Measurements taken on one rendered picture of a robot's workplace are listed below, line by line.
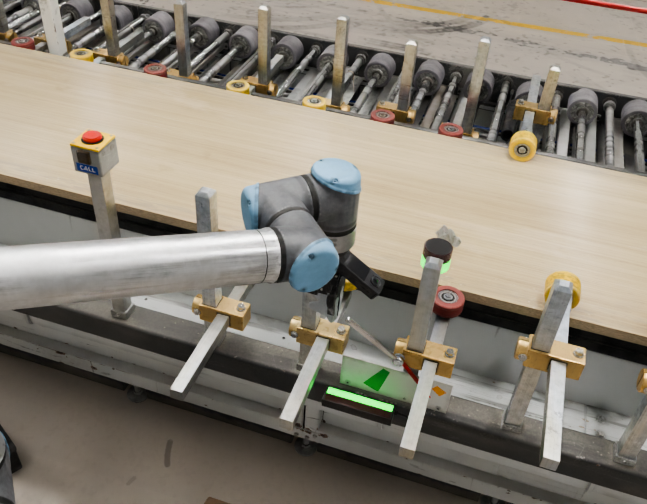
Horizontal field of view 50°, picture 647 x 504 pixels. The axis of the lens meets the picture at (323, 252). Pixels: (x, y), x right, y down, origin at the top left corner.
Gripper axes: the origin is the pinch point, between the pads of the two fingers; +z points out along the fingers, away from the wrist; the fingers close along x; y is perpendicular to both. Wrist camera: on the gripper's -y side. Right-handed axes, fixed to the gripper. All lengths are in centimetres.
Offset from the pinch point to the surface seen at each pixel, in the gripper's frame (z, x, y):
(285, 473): 97, -20, 17
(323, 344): 13.1, -3.6, 3.0
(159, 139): 7, -60, 74
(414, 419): 11.0, 11.2, -21.1
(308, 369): 13.0, 4.6, 3.8
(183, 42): 1, -115, 94
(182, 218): 7, -27, 50
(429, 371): 11.0, -2.5, -21.6
